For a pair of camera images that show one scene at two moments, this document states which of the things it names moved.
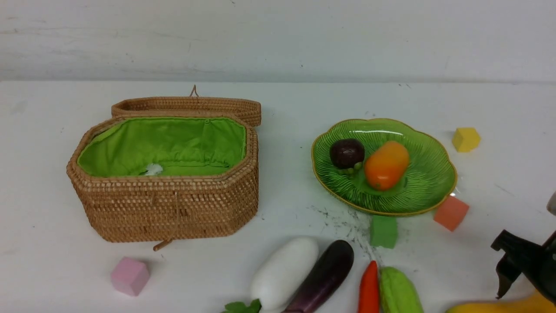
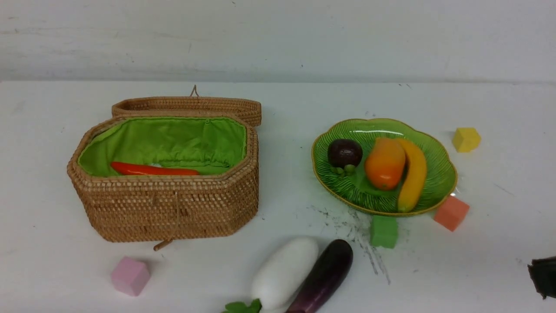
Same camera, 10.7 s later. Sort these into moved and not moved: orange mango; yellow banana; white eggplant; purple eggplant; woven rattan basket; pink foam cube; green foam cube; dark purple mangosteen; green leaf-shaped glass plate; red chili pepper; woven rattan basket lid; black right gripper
Moved: dark purple mangosteen; black right gripper; yellow banana; red chili pepper
Not moved: woven rattan basket; purple eggplant; green foam cube; white eggplant; woven rattan basket lid; green leaf-shaped glass plate; pink foam cube; orange mango
